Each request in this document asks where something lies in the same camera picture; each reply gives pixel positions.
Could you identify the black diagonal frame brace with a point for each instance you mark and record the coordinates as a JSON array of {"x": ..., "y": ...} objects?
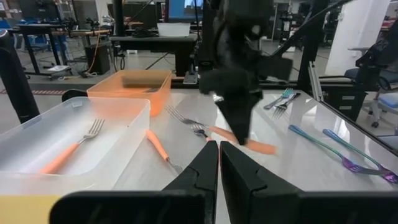
[{"x": 289, "y": 45}]

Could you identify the silver aluminium rail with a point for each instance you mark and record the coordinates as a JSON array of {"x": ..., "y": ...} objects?
[{"x": 315, "y": 84}]

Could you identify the black round post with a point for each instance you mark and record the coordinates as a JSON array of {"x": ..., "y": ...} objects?
[{"x": 18, "y": 77}]

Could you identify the computer monitor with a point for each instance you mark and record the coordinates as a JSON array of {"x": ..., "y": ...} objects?
[{"x": 183, "y": 11}]

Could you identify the black round object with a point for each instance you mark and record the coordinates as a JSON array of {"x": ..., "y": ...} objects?
[{"x": 73, "y": 94}]

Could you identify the black table frame beam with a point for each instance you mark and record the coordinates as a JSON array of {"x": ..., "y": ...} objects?
[{"x": 280, "y": 85}]

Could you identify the orange plastic bin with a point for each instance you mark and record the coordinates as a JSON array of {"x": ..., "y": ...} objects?
[{"x": 155, "y": 99}]

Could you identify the clear plastic bin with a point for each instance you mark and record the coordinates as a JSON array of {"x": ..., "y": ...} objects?
[{"x": 18, "y": 149}]

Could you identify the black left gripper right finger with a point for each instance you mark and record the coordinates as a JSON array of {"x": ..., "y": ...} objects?
[{"x": 255, "y": 199}]

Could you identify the black drawer cabinet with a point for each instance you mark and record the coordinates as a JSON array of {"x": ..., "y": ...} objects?
[{"x": 332, "y": 102}]

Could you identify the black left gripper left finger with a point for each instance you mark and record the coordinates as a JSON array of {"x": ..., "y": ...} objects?
[{"x": 186, "y": 199}]

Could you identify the black table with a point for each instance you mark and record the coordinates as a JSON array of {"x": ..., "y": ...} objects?
[{"x": 34, "y": 28}]

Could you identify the iridescent fork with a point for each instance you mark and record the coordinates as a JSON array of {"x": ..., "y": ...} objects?
[
  {"x": 287, "y": 92},
  {"x": 311, "y": 138},
  {"x": 342, "y": 141}
]

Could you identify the blue office chair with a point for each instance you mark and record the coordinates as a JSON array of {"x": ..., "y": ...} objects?
[{"x": 388, "y": 100}]

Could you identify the black computer tower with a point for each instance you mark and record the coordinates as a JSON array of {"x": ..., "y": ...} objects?
[{"x": 98, "y": 59}]

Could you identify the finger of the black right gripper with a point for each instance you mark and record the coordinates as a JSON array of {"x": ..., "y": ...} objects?
[
  {"x": 248, "y": 109},
  {"x": 231, "y": 112}
]

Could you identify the white tray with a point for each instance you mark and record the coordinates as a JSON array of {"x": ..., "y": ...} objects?
[{"x": 174, "y": 29}]

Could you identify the black desk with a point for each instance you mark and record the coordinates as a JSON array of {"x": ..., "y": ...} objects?
[{"x": 155, "y": 42}]

